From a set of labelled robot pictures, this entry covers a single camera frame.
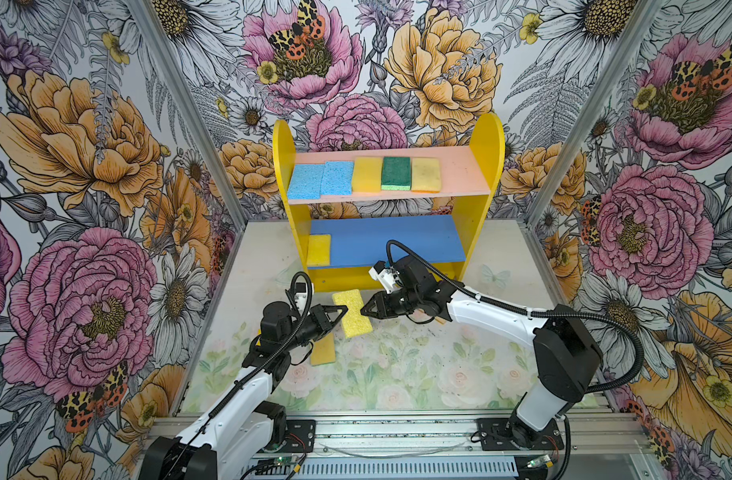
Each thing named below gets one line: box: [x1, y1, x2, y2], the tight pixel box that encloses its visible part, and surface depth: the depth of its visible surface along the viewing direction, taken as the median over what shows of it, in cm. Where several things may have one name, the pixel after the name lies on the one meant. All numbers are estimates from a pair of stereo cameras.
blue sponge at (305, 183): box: [288, 164, 324, 200], surface depth 74 cm
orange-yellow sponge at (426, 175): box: [411, 157, 442, 193], surface depth 74 cm
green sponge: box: [381, 156, 411, 191], surface depth 76 cm
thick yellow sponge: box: [352, 157, 383, 193], surface depth 75 cm
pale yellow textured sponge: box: [332, 289, 373, 339], surface depth 80 cm
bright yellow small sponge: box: [307, 234, 331, 266], surface depth 95 cm
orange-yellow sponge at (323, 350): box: [310, 332, 336, 365], surface depth 89 cm
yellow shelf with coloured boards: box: [273, 113, 505, 292], surface depth 93 cm
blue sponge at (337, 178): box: [320, 161, 354, 195], surface depth 75 cm
